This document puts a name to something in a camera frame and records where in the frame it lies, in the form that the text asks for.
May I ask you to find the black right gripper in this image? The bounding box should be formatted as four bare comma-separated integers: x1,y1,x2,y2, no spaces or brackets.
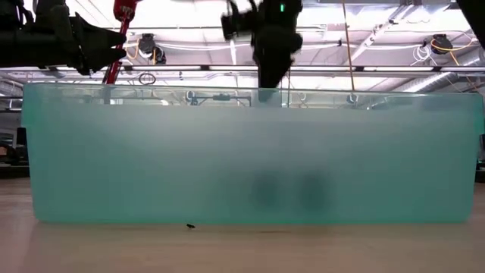
252,21,305,102

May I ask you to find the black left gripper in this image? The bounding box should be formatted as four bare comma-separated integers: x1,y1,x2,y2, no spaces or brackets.
0,12,127,76

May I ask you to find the teal translucent plastic bin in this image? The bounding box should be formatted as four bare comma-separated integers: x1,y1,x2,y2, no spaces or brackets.
20,82,485,224

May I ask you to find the black ceiling cable reel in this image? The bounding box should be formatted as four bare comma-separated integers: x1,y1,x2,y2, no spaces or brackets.
136,33,167,65
430,33,454,56

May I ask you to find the black overhead bracket bar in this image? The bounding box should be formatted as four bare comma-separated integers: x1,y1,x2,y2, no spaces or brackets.
185,90,253,108

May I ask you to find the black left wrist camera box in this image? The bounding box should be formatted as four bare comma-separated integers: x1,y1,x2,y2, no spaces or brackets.
35,0,72,27

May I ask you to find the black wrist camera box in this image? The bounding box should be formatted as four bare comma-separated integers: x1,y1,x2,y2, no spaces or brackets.
35,0,72,27
221,0,259,42

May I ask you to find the coiled black cable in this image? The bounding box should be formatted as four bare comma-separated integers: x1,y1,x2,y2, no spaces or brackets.
138,72,157,86

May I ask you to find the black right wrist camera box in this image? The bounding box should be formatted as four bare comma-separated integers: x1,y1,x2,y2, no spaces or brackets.
221,0,259,42

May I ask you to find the thin tan hanging cord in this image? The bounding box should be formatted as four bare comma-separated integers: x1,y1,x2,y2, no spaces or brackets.
342,0,356,92

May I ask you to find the long black ceiling rail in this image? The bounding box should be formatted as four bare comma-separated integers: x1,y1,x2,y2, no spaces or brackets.
0,64,485,74

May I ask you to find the silver ventilation duct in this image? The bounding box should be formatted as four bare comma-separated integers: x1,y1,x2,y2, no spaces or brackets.
393,56,485,94

